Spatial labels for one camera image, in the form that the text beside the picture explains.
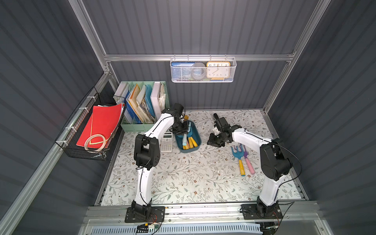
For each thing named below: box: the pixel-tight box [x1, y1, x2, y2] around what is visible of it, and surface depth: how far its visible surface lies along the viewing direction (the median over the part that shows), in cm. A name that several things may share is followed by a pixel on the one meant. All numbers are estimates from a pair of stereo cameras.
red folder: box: [76, 103, 123, 148], surface depth 75 cm
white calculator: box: [160, 132, 173, 153], surface depth 101 cm
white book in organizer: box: [150, 81, 162, 121], surface depth 98 cm
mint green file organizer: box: [113, 80, 171, 133], surface depth 101 cm
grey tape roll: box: [190, 62, 207, 82], surface depth 89 cm
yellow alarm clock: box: [206, 61, 231, 81], surface depth 90 cm
